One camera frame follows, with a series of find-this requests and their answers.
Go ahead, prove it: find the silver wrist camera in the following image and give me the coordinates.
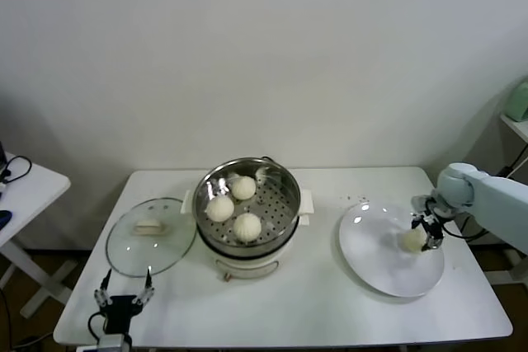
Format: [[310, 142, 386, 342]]
[[411, 194, 432, 216], [76, 333, 133, 352]]

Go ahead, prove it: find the white steamed baozi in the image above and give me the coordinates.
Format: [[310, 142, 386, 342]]
[[398, 228, 426, 255], [205, 195, 235, 223], [233, 214, 263, 243], [230, 176, 257, 201]]

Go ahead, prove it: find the white desk leg base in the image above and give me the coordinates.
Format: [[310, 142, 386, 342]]
[[505, 249, 528, 285]]

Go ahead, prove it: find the black looped cable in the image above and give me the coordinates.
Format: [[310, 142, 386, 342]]
[[0, 156, 33, 184]]

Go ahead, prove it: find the white shelf board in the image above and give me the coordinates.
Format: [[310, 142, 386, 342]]
[[499, 115, 528, 151]]

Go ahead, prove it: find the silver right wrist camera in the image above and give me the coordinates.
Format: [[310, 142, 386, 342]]
[[411, 194, 432, 216]]

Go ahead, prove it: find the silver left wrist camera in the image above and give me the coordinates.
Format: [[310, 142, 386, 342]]
[[76, 333, 133, 352]]

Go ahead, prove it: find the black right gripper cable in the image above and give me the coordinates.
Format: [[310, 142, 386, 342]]
[[443, 219, 488, 242]]

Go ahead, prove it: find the white side table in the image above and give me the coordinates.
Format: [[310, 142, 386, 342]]
[[0, 153, 79, 320]]

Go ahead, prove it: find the large white round plate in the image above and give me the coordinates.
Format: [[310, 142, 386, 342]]
[[331, 201, 446, 299]]

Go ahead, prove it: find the cream electric cooking pot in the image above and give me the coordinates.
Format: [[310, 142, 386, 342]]
[[196, 214, 310, 283]]

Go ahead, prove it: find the pale green box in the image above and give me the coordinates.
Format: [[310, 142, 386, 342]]
[[506, 79, 528, 123]]

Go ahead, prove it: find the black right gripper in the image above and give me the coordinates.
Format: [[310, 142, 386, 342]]
[[409, 212, 446, 254]]

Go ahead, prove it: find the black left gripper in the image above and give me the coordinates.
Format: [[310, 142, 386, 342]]
[[93, 268, 156, 335]]

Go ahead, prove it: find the round glass pot lid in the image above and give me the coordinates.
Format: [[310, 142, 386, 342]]
[[106, 198, 198, 279]]

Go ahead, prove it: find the black power adapter cable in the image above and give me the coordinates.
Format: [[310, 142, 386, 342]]
[[460, 148, 523, 245]]

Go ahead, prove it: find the perforated steel steamer basket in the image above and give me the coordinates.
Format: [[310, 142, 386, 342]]
[[181, 157, 314, 257]]

